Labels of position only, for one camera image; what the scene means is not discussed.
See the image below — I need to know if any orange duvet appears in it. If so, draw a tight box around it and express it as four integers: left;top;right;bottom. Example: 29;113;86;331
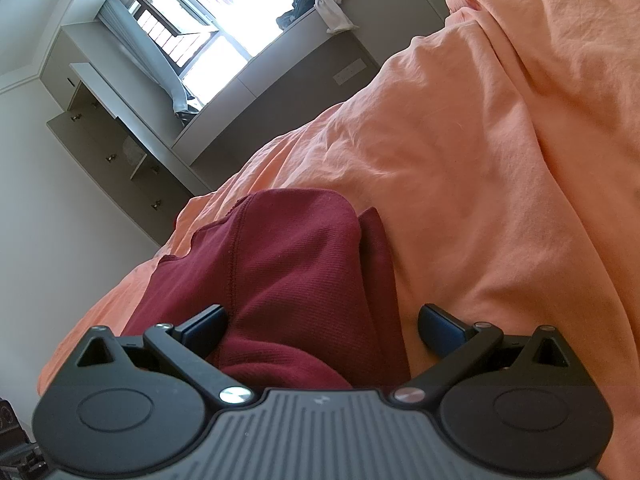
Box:
37;0;640;480

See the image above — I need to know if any grey desk with drawers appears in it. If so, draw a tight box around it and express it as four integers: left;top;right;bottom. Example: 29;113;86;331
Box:
41;22;211;250

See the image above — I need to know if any white cloth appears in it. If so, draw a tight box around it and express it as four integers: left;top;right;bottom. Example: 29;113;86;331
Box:
314;0;360;33

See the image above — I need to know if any pale curtain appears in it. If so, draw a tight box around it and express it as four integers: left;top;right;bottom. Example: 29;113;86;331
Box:
97;0;205;122

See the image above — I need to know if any white wall socket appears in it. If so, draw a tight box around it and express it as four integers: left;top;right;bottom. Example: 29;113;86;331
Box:
332;59;365;84

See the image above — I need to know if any window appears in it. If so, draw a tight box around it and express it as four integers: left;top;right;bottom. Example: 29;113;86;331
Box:
100;0;331;113

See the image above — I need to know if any maroon long-sleeve shirt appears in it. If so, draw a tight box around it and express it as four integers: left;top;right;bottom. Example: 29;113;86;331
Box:
122;189;412;392

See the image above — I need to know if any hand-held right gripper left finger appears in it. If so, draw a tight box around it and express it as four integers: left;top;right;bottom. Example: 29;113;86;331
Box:
74;304;256;408

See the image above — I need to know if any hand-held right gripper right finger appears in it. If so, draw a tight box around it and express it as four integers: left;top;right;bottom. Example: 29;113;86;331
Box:
390;304;573;407

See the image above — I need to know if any grey window bench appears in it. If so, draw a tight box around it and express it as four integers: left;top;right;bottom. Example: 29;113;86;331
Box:
172;0;458;196

